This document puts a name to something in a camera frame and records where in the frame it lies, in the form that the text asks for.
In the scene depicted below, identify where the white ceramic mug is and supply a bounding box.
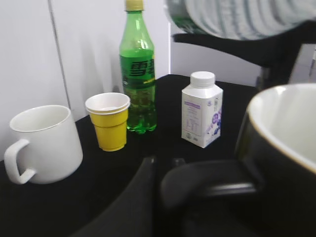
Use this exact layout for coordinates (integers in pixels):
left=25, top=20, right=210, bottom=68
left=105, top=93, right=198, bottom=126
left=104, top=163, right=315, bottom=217
left=4, top=105, right=83, bottom=185

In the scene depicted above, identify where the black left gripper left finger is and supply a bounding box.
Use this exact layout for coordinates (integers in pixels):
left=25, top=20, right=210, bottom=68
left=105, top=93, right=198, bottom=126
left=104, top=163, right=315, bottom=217
left=66, top=156, right=186, bottom=237

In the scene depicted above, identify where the white milk carton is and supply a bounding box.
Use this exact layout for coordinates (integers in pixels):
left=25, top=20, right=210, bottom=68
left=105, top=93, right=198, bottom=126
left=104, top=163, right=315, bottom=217
left=181, top=71, right=223, bottom=148

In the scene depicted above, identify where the clear water bottle green label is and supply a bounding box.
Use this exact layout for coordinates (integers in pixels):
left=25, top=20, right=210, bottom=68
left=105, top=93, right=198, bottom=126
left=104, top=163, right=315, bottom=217
left=164, top=0, right=316, bottom=40

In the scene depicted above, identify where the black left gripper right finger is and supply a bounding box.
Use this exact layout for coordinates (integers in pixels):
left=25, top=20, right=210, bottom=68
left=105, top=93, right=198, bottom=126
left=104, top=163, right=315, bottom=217
left=173, top=21, right=316, bottom=86

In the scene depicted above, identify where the green soda bottle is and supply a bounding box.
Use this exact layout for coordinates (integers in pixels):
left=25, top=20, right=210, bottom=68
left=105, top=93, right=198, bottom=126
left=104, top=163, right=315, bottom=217
left=119, top=0, right=157, bottom=134

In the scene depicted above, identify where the yellow paper cup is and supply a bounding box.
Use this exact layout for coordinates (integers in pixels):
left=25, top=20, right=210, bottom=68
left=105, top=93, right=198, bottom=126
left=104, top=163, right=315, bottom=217
left=85, top=92, right=130, bottom=152

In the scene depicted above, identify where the black ceramic mug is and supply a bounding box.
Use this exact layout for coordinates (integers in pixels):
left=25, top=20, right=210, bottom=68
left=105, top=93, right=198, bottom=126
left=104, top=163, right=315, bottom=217
left=160, top=83, right=316, bottom=237

